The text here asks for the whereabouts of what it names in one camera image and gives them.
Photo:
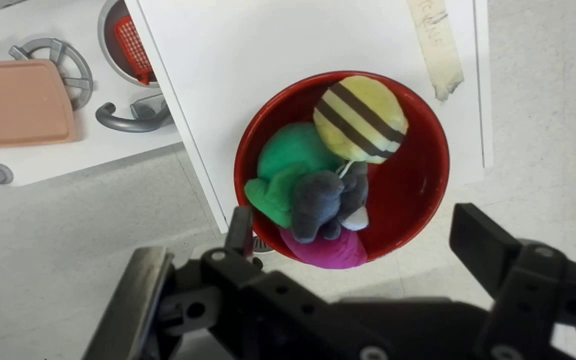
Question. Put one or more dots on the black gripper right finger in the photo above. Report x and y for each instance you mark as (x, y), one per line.
(482, 247)

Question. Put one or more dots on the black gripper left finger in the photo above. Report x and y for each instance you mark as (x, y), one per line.
(240, 236)

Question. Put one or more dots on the grey plush bear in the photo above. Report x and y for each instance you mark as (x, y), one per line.
(325, 204)

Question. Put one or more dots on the red bowl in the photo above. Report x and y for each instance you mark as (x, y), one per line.
(404, 190)

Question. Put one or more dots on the green plush toy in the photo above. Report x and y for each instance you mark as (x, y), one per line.
(292, 152)

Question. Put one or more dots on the magenta plush toy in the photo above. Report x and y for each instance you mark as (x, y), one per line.
(332, 254)

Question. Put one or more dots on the grey toy faucet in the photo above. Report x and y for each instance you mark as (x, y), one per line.
(145, 115)

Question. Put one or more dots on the yellow striped plush ball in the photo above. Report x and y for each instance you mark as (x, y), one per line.
(360, 120)

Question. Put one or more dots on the white toy cabinet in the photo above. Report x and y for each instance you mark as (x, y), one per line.
(218, 60)

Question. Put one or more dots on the orange toy strainer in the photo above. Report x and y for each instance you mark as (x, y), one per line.
(133, 51)

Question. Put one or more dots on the pink toy cutting board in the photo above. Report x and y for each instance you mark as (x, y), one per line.
(35, 107)

